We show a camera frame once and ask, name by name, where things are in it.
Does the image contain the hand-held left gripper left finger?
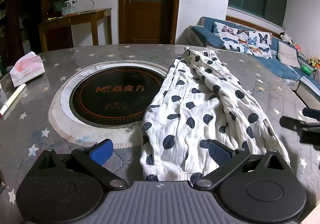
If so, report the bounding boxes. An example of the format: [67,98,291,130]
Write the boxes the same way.
[31,139,129,191]

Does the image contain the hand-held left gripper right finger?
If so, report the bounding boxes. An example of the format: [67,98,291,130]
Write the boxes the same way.
[194,139,295,191]

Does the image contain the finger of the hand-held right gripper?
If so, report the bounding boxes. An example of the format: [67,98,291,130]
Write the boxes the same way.
[302,107,320,123]
[279,116,320,151]

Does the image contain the white polka dot pants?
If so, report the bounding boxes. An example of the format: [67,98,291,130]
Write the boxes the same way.
[140,47,292,182]

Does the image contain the round black induction cooktop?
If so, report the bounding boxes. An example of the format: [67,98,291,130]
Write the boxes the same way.
[60,63,167,130]

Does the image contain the blue sofa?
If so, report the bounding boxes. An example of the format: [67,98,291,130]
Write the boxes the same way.
[186,16,320,112]

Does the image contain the grey cushion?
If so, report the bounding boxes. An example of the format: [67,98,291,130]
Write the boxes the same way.
[277,41,301,68]

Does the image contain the butterfly print pillow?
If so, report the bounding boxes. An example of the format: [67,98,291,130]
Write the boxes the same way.
[212,22,273,59]

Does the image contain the white marker pen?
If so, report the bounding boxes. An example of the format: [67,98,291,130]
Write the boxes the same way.
[0,83,27,117]

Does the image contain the pink white tissue pack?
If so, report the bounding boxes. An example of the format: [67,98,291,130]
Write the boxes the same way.
[9,52,46,87]

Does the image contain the wooden side table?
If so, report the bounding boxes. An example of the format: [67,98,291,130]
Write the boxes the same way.
[39,8,113,52]

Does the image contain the brown wooden door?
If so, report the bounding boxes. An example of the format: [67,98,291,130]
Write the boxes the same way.
[119,0,183,45]

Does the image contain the glass mug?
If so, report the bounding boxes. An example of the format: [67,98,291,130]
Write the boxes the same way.
[61,1,73,16]

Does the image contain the dark wooden shelf cabinet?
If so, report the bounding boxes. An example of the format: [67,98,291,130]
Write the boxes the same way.
[0,0,73,77]

